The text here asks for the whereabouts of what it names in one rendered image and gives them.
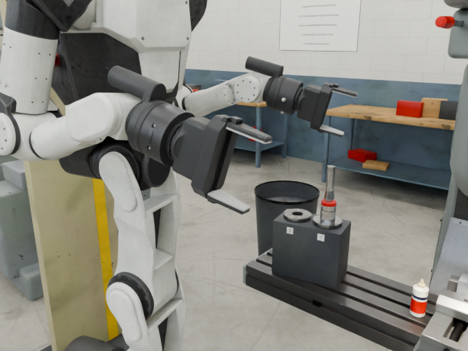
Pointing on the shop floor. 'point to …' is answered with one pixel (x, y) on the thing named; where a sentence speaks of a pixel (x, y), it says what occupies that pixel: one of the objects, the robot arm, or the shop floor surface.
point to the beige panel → (73, 248)
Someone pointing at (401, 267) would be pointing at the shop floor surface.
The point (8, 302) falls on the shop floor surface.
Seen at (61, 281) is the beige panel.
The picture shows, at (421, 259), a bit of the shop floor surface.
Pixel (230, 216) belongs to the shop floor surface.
